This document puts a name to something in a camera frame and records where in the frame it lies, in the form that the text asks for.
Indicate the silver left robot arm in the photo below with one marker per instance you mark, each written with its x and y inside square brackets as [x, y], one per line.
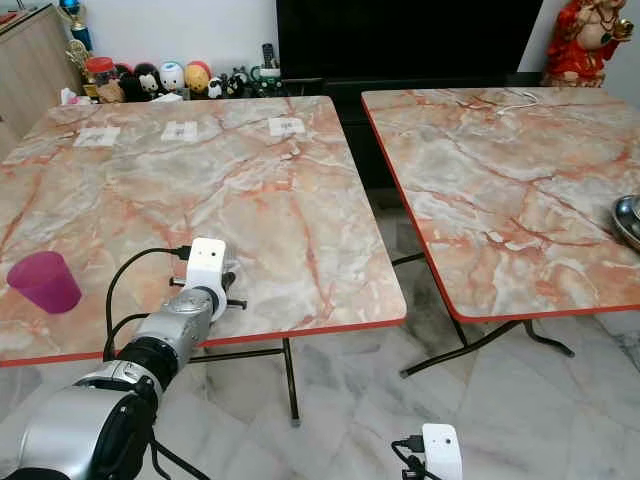
[80, 432]

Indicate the magenta plastic cup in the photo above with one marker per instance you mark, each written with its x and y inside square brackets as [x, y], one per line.
[46, 283]

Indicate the white paper label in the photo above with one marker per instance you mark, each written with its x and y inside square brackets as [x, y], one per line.
[181, 131]
[287, 126]
[98, 137]

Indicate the white tissue pack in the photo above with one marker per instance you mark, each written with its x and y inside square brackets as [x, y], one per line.
[73, 96]

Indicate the light wooden cabinet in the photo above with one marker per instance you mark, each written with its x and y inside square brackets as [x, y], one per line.
[35, 70]

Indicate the red lid jar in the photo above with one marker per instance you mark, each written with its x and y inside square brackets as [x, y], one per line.
[104, 78]

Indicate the small gold trophy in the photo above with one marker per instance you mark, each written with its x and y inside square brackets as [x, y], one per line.
[81, 62]

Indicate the black round figurine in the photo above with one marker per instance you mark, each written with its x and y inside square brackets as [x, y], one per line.
[145, 83]

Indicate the small white box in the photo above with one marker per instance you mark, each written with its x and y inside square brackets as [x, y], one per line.
[166, 97]

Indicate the blue and gold trophy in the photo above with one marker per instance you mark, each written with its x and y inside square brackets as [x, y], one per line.
[76, 18]

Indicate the white round figurine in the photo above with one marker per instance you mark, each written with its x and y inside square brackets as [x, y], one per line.
[172, 76]

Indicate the yellow and red figurine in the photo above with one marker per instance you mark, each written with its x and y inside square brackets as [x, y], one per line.
[198, 77]

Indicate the marble pattern folding table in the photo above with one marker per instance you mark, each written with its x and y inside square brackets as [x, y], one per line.
[510, 190]
[260, 200]

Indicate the small black white figurine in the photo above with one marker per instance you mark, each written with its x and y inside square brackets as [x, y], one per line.
[232, 83]

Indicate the green mug with remote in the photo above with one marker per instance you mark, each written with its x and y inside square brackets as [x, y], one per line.
[267, 78]

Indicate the black television screen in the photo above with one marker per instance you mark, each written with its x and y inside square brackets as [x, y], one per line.
[410, 35]

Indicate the red and gold statue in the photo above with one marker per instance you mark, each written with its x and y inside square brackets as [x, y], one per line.
[585, 45]

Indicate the metal bowl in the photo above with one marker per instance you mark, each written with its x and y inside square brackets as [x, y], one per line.
[628, 222]

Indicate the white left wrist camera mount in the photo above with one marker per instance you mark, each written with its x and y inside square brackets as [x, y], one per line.
[206, 262]

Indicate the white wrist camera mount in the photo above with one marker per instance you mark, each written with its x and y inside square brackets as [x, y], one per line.
[442, 452]
[206, 262]

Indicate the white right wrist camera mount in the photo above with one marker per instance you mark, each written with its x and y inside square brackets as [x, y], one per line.
[442, 452]

